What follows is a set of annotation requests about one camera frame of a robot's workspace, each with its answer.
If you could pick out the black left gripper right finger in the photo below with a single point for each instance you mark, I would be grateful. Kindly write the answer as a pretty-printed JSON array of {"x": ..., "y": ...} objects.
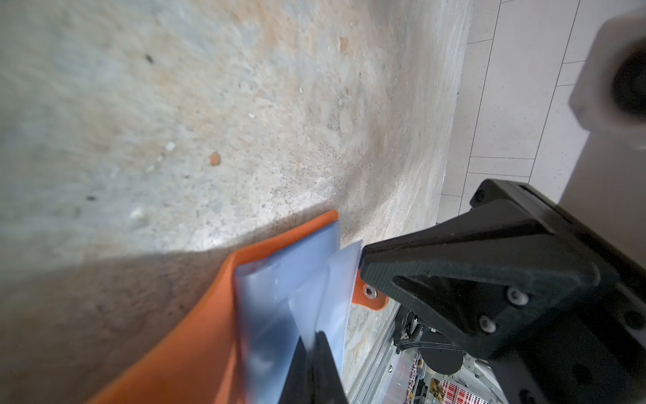
[{"x": 327, "y": 385}]

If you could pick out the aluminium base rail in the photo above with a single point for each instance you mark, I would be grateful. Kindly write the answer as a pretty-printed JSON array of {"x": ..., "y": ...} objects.
[{"x": 369, "y": 351}]

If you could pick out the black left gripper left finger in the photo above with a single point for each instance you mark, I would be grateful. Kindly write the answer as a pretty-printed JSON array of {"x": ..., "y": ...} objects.
[{"x": 298, "y": 386}]

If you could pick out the orange card holder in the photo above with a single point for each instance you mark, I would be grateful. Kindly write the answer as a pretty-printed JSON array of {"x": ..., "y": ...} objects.
[{"x": 237, "y": 344}]

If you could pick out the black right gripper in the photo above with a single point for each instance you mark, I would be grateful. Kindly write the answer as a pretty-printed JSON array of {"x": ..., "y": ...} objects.
[{"x": 506, "y": 272}]

